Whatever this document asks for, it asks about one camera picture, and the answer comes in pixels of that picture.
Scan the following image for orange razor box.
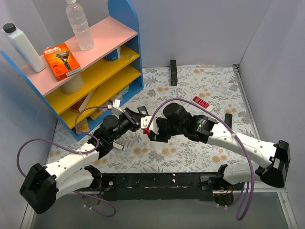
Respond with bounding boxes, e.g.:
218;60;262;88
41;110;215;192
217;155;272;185
42;43;81;82

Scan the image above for floral table mat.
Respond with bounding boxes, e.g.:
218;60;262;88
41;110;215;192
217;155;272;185
45;66;266;174

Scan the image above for white bottle black cap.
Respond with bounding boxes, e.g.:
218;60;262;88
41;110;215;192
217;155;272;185
1;23;46;73

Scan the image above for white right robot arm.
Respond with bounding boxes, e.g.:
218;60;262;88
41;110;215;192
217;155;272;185
141;103;291;190

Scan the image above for clear plastic water bottle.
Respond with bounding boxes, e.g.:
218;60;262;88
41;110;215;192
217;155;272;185
66;0;94;51

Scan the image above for tissue packs on shelf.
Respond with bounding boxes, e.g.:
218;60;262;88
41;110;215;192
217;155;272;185
77;85;129;132

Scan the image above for blue pink yellow shelf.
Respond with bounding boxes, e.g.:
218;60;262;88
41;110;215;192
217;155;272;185
1;0;143;140

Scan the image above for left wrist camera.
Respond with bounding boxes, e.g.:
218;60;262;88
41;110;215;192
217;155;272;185
107;99;123;116

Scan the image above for black box at back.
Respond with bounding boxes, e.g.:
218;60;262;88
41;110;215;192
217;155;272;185
170;60;178;86

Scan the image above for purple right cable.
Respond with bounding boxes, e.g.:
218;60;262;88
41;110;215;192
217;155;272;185
147;98;255;221

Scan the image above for silver white remote control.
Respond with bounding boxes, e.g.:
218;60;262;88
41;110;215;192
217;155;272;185
113;142;124;150

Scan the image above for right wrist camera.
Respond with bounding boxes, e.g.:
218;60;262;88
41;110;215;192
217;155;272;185
140;116;159;135

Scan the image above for cream cylinder on shelf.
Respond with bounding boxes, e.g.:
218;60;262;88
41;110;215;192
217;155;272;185
60;74;83;94

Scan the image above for blue white can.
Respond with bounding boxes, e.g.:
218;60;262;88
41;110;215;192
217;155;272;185
103;47;122;62

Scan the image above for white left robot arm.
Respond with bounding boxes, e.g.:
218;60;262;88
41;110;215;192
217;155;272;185
20;107;148;214

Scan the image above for black remote with buttons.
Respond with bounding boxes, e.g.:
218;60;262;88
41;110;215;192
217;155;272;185
137;106;155;141

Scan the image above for red white remote control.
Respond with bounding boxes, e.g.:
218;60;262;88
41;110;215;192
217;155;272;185
193;96;213;112

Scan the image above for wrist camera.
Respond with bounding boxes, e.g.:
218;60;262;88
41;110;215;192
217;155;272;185
140;116;159;135
107;99;123;116

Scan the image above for plain black remote control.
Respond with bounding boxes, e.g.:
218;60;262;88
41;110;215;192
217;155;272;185
224;113;233;128

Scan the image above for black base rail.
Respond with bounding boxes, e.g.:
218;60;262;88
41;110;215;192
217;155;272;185
73;164;246;206

